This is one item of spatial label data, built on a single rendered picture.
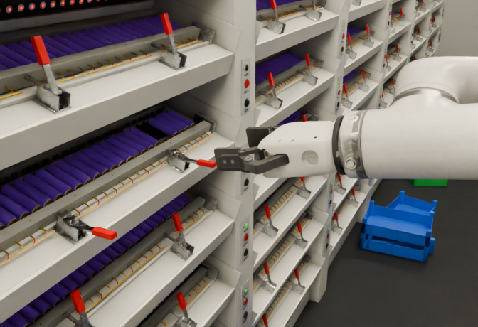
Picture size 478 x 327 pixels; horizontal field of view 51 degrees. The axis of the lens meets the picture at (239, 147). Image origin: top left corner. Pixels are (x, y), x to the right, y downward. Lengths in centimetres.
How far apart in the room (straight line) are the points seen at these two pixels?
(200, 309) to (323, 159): 66
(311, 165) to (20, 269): 39
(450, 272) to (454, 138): 188
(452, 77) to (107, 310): 64
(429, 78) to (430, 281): 177
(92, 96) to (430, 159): 44
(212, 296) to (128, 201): 46
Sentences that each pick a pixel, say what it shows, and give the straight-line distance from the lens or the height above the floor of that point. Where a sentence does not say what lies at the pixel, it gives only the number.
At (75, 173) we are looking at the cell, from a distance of 84.
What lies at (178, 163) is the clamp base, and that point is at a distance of 92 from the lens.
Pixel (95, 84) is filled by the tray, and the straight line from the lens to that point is 75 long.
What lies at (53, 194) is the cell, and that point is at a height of 98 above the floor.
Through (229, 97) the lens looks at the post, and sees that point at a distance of 104.
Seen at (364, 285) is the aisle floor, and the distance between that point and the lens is 223.
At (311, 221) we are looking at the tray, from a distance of 189.
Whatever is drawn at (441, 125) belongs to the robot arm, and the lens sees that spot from 57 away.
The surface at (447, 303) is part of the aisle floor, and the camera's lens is 224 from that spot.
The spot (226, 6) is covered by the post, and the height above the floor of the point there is 121.
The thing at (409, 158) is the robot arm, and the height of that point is 110.
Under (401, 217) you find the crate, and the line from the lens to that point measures 257.
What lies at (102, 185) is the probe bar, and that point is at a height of 97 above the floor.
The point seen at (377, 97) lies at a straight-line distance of 241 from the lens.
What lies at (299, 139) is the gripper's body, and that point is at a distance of 61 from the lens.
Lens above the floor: 132
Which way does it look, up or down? 22 degrees down
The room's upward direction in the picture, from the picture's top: straight up
